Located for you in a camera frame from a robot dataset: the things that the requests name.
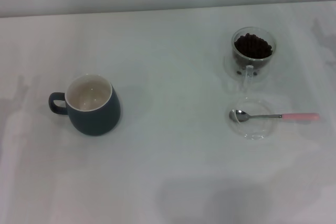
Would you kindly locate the dark teal ceramic mug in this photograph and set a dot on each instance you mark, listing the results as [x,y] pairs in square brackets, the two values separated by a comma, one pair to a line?
[97,121]

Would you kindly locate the roasted coffee bean heap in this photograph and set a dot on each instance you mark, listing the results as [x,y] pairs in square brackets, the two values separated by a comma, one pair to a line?
[253,47]

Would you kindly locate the clear glass saucer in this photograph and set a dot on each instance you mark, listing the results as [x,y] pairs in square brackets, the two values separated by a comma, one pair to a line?
[257,129]

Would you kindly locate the clear double-wall glass cup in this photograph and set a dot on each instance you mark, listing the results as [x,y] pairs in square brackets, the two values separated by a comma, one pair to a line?
[249,77]

